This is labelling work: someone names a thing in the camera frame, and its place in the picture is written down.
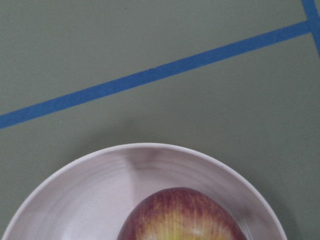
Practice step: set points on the red yellow apple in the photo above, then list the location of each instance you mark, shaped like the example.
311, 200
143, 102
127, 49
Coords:
179, 214

